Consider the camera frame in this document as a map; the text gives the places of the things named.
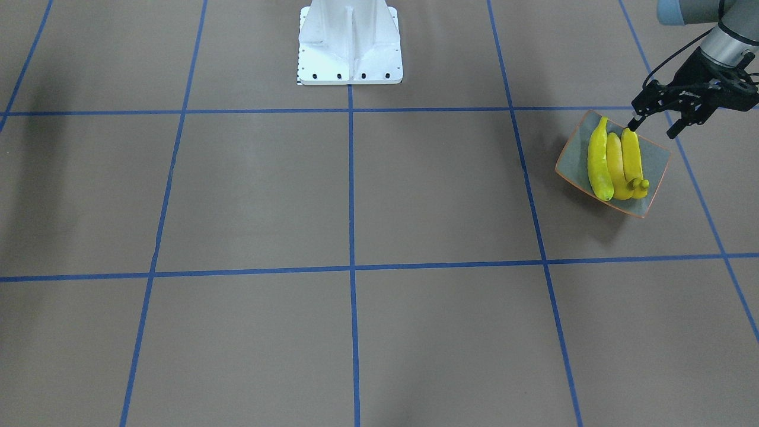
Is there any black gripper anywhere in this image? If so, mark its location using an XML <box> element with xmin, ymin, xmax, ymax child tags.
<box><xmin>628</xmin><ymin>48</ymin><xmax>758</xmax><ymax>139</ymax></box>

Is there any long yellow top banana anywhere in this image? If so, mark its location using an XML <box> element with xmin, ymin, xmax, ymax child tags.
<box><xmin>586</xmin><ymin>116</ymin><xmax>614</xmax><ymax>202</ymax></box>

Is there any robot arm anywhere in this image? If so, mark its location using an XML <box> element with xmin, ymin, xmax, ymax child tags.
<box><xmin>628</xmin><ymin>1</ymin><xmax>758</xmax><ymax>139</ymax></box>

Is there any grey square plate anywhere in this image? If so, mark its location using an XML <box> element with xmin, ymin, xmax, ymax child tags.
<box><xmin>554</xmin><ymin>109</ymin><xmax>671</xmax><ymax>218</ymax></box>

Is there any black camera cable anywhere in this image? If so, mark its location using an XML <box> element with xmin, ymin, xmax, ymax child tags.
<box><xmin>643</xmin><ymin>26</ymin><xmax>720</xmax><ymax>90</ymax></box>

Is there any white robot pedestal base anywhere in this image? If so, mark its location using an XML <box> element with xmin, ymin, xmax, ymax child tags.
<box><xmin>296</xmin><ymin>1</ymin><xmax>404</xmax><ymax>85</ymax></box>

